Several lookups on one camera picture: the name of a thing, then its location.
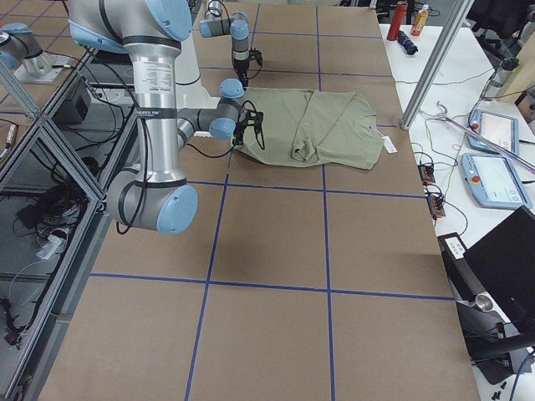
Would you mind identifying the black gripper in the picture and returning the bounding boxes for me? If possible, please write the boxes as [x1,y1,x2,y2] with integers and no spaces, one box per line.
[233,48,263,82]
[232,109,264,145]

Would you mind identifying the sage green long-sleeve shirt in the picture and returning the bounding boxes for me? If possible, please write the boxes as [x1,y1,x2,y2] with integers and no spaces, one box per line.
[237,88,383,170]

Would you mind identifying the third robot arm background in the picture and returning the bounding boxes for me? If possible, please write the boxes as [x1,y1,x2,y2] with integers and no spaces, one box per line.
[1,23,72,84]

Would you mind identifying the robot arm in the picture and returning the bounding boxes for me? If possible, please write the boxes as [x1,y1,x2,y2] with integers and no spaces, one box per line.
[69,1,263,234]
[199,1,263,88]

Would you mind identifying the white shirt hang tag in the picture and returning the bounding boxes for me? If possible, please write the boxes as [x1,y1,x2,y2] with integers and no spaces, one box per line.
[378,131,398,154]

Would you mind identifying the folded dark blue umbrella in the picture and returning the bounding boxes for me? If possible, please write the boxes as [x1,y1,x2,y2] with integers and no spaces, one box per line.
[397,30,418,56]

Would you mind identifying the red water bottle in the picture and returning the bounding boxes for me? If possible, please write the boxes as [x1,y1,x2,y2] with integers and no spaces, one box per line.
[386,1,408,41]

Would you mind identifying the orange drink bottle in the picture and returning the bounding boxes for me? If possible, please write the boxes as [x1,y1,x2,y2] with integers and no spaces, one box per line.
[410,4,429,37]

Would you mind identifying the far teach pendant tablet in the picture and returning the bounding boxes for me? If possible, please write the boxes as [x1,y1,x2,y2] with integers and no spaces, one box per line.
[468,109,519,155]

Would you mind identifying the teach pendant tablet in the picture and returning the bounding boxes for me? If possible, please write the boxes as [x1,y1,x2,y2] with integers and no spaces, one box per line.
[468,109,519,155]
[461,153,532,210]

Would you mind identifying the near teach pendant tablet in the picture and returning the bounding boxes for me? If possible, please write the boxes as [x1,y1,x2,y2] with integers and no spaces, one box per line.
[461,153,532,210]

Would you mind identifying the reacher grabber stick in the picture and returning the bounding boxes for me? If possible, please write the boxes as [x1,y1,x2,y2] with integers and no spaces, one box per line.
[436,101,534,174]

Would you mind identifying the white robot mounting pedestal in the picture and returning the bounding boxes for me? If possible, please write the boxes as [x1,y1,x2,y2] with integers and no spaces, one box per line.
[175,33,219,110]

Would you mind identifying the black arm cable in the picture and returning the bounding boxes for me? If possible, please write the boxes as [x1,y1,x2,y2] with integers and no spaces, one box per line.
[115,74,267,236]

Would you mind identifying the aluminium frame rail structure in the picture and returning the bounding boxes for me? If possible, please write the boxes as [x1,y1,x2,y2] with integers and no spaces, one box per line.
[1,38,134,400]

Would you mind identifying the aluminium frame post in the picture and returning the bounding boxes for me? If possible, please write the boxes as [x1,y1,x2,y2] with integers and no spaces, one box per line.
[400,0,474,130]

